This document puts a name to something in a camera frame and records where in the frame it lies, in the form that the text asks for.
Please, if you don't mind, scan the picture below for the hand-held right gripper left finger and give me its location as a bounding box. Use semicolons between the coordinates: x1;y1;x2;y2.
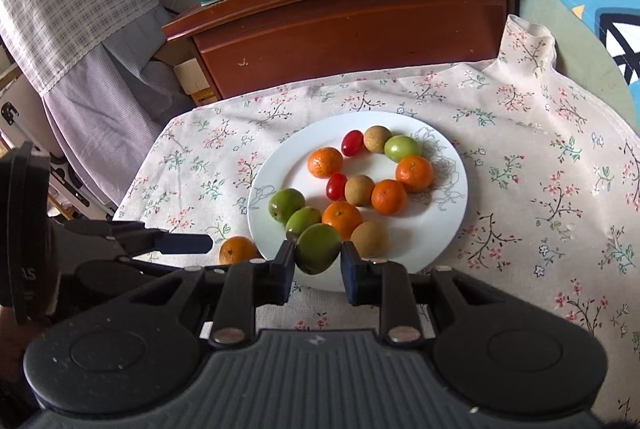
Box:
129;240;297;350

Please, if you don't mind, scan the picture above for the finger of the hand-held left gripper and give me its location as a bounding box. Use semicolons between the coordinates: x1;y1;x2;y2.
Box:
64;219;214;261

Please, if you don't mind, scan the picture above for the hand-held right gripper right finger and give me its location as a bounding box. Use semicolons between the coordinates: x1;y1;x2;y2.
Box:
339;241;507;346

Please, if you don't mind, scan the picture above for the green jujube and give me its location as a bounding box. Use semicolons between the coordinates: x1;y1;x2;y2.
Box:
268;188;307;224
294;223;344;276
285;206;323;239
383;135;424;164

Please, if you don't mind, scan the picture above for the brown kiwi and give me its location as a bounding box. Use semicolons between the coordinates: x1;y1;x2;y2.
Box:
363;125;394;154
344;174;376;208
349;221;389;259

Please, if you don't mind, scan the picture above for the small orange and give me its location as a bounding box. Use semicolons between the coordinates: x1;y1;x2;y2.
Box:
321;201;364;241
371;179;409;216
395;155;435;194
218;236;261;266
306;147;345;180

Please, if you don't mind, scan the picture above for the white plate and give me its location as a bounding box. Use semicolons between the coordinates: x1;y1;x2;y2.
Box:
247;110;470;294

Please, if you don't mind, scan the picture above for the red cherry tomato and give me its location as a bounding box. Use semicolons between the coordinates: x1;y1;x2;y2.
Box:
325;173;349;202
341;130;365;158

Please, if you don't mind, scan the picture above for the lilac checked cloth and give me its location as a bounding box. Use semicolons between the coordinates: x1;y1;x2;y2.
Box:
44;3;193;207

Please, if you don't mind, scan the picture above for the brown cardboard box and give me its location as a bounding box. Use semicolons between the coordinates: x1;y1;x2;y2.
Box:
149;38;222;108

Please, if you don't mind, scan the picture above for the floral tablecloth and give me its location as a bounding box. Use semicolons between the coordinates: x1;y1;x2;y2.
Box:
112;14;640;425

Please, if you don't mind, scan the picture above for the wooden nightstand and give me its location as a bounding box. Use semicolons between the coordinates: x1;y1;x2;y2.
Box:
161;0;534;102

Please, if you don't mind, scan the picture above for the pale green bed sheet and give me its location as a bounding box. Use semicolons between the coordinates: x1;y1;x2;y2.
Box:
519;0;640;132

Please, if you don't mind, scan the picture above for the white folding frame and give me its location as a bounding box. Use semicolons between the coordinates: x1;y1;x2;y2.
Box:
0;59;119;223

